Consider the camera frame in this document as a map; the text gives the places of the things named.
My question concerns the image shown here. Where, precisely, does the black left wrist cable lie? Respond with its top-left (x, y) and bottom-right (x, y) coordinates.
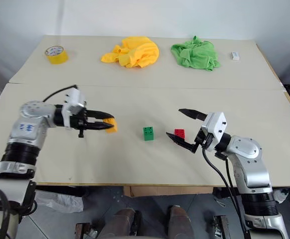
top-left (42, 84), bottom-right (79, 103)

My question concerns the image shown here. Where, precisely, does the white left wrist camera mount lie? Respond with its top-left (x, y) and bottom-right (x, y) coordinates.
top-left (61, 88), bottom-right (87, 125)

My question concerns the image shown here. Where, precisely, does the yellow toy brick cube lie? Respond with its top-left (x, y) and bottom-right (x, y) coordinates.
top-left (102, 118), bottom-right (119, 134)

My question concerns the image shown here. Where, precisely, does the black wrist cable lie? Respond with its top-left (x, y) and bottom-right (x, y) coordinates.
top-left (201, 146), bottom-right (251, 239)
top-left (42, 84), bottom-right (79, 103)

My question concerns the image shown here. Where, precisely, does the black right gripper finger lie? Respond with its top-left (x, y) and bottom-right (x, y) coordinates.
top-left (165, 132), bottom-right (198, 153)
top-left (178, 108), bottom-right (208, 122)

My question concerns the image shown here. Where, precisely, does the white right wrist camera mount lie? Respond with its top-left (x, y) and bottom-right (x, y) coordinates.
top-left (200, 112), bottom-right (229, 151)

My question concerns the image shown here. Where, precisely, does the crumpled green cloth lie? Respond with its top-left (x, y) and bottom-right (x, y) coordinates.
top-left (170, 35), bottom-right (221, 72)

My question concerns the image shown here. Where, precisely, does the green toy brick cube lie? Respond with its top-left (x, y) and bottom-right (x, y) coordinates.
top-left (143, 126), bottom-right (156, 142)

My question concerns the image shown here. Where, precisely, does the dark rounded brown shape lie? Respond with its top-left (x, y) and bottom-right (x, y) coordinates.
top-left (97, 208), bottom-right (136, 239)
top-left (168, 205), bottom-right (195, 239)

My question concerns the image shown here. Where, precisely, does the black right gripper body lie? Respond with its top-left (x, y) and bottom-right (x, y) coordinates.
top-left (195, 127), bottom-right (212, 149)

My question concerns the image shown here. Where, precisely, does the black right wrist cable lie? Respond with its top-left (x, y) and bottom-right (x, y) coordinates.
top-left (201, 146), bottom-right (251, 239)

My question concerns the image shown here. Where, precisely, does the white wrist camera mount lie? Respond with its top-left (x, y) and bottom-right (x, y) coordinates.
top-left (61, 88), bottom-right (87, 125)
top-left (200, 112), bottom-right (229, 151)

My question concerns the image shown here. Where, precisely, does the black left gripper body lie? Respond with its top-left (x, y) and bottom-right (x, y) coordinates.
top-left (70, 107), bottom-right (96, 139)

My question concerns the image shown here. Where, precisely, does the clear plastic bag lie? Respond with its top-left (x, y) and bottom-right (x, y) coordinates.
top-left (34, 190), bottom-right (84, 213)

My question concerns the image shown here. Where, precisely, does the red toy brick cube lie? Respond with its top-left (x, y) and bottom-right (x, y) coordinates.
top-left (173, 128), bottom-right (186, 139)

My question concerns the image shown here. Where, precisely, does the yellow tape roll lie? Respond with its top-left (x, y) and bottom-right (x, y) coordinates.
top-left (44, 45), bottom-right (69, 66)

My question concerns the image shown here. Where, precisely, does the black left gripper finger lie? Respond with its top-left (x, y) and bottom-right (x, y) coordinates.
top-left (88, 121), bottom-right (114, 131)
top-left (89, 110), bottom-right (116, 120)

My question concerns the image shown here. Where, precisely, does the crumpled yellow cloth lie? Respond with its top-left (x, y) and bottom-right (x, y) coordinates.
top-left (100, 36), bottom-right (160, 69)

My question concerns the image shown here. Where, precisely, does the rusty metal foot bracket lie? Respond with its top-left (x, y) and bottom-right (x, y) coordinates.
top-left (75, 222), bottom-right (91, 239)
top-left (213, 215), bottom-right (230, 239)

